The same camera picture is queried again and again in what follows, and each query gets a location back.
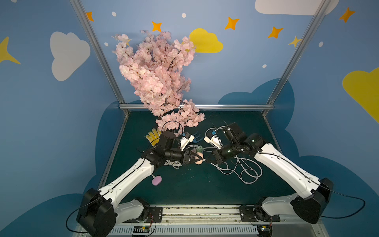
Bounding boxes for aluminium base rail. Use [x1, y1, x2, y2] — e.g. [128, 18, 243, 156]
[72, 204, 329, 237]

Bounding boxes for white usb cable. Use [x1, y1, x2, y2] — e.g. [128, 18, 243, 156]
[150, 143, 199, 179]

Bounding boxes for yellow white work glove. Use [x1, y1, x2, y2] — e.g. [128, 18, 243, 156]
[146, 128, 161, 147]

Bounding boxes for purple earbud case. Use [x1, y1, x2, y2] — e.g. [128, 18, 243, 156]
[152, 175, 162, 186]

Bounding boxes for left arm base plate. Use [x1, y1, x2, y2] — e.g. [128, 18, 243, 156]
[142, 206, 163, 223]

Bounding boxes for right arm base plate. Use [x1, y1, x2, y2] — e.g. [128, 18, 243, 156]
[238, 205, 280, 222]

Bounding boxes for white power strip cord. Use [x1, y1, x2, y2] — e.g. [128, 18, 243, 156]
[204, 125, 264, 185]

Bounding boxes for aluminium frame post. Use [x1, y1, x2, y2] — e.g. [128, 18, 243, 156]
[70, 0, 130, 117]
[262, 0, 332, 117]

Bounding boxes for aluminium frame post left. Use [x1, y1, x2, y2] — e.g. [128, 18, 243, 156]
[70, 0, 130, 117]

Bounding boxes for pink cherry blossom tree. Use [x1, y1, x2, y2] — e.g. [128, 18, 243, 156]
[114, 32, 205, 133]

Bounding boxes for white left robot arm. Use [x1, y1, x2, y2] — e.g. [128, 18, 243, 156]
[76, 131, 203, 237]

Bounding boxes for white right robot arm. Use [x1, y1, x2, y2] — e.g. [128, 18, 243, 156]
[204, 123, 334, 224]

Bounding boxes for aluminium frame post right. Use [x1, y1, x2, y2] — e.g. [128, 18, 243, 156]
[262, 0, 332, 117]

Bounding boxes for green usb charger plug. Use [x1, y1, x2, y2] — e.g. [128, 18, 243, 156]
[195, 146, 203, 153]

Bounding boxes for blue garden hand fork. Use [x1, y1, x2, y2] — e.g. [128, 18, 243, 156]
[192, 133, 203, 144]

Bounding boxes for aluminium frame back rail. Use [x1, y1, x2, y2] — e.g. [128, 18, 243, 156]
[119, 103, 274, 111]

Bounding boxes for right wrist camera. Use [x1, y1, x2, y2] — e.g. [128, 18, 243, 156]
[204, 131, 223, 150]

